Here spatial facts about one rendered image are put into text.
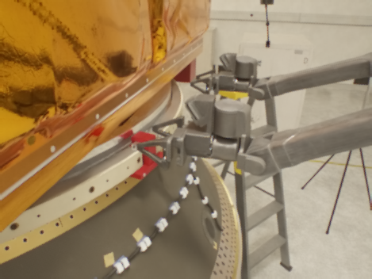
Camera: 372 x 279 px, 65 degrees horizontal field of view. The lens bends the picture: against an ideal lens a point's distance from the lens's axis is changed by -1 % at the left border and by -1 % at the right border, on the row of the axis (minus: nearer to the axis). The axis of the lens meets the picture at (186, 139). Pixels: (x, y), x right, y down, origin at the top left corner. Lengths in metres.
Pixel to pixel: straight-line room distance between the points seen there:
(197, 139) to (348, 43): 7.91
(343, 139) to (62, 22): 0.47
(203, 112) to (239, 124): 0.07
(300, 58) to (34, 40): 3.88
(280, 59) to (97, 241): 3.68
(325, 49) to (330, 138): 7.79
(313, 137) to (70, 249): 0.54
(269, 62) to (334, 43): 4.35
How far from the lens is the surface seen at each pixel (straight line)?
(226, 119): 0.57
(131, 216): 0.79
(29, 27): 0.43
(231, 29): 8.12
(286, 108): 4.32
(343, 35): 8.36
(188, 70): 1.71
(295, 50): 4.14
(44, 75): 0.44
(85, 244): 0.72
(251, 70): 1.04
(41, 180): 0.55
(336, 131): 0.55
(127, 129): 0.76
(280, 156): 0.57
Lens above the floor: 2.06
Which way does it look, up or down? 26 degrees down
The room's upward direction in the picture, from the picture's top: 1 degrees clockwise
